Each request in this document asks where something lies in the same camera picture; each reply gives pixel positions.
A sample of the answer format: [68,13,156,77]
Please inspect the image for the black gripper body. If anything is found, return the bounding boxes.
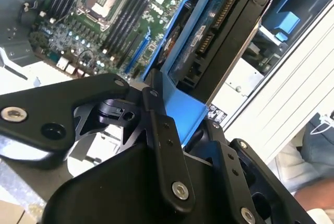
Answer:
[41,143,235,224]

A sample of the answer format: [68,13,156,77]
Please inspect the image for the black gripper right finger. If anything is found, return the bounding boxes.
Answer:
[208,122,314,224]

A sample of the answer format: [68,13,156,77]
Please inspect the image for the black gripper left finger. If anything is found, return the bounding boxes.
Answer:
[0,68,197,215]

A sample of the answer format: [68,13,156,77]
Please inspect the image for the hard disk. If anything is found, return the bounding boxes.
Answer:
[142,0,277,148]

